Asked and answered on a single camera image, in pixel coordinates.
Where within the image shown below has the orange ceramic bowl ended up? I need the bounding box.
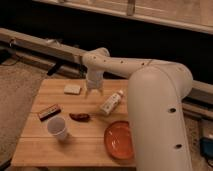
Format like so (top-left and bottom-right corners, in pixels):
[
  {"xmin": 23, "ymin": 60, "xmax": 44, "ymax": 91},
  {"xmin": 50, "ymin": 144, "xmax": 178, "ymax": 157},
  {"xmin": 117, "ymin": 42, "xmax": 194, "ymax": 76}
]
[{"xmin": 104, "ymin": 121, "xmax": 134, "ymax": 160}]

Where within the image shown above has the white plastic bottle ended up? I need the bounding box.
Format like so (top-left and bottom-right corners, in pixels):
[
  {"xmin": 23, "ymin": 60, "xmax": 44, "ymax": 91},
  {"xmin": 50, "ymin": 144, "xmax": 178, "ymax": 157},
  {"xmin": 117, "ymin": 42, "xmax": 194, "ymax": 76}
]
[{"xmin": 100, "ymin": 90, "xmax": 124, "ymax": 116}]

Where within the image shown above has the white paper cup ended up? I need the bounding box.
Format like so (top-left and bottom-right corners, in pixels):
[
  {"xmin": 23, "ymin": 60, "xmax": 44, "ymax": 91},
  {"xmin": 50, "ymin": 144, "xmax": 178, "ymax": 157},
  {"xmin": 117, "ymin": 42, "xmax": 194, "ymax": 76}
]
[{"xmin": 47, "ymin": 117, "xmax": 68, "ymax": 141}]

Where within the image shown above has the grey metal rail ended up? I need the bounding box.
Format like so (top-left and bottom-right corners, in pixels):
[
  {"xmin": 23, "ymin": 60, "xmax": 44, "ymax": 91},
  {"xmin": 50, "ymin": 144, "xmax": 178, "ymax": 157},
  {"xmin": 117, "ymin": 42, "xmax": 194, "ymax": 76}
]
[{"xmin": 0, "ymin": 28, "xmax": 213, "ymax": 101}]

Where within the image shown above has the dark red chili pepper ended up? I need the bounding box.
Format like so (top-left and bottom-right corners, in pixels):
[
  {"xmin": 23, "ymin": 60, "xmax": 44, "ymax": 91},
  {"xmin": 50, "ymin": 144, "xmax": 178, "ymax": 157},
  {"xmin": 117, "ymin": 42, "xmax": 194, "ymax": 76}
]
[{"xmin": 69, "ymin": 113, "xmax": 90, "ymax": 122}]

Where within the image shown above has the brown rectangular box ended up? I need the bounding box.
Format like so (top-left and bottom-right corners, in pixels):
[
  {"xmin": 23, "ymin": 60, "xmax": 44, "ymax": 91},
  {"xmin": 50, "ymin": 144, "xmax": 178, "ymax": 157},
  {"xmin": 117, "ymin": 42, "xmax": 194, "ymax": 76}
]
[{"xmin": 38, "ymin": 104, "xmax": 61, "ymax": 121}]

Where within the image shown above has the white sponge block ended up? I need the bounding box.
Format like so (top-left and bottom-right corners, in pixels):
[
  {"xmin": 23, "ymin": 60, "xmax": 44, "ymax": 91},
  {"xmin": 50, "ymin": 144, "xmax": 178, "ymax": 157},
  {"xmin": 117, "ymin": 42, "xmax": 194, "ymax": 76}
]
[{"xmin": 64, "ymin": 84, "xmax": 81, "ymax": 95}]

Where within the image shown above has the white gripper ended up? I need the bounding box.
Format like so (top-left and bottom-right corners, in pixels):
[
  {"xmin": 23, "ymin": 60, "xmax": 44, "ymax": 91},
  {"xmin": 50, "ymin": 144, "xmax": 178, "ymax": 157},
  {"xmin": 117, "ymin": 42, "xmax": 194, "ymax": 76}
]
[{"xmin": 85, "ymin": 69, "xmax": 104, "ymax": 97}]

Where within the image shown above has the black clamp handle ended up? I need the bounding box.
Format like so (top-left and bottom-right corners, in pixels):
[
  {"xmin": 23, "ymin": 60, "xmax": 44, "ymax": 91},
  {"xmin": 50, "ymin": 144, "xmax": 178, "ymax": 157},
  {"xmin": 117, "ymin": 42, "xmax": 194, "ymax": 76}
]
[{"xmin": 47, "ymin": 61, "xmax": 63, "ymax": 76}]

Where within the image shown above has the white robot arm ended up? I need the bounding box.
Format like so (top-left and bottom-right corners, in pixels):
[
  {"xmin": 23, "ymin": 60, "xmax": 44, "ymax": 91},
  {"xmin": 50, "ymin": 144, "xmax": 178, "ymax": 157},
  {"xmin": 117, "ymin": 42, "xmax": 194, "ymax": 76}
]
[{"xmin": 82, "ymin": 48, "xmax": 193, "ymax": 171}]

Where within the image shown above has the blue object on floor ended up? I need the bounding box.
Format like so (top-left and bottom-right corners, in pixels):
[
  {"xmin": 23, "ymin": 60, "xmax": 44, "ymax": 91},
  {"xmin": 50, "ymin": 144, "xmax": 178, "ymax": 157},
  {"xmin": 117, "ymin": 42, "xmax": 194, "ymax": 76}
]
[{"xmin": 200, "ymin": 137, "xmax": 213, "ymax": 159}]

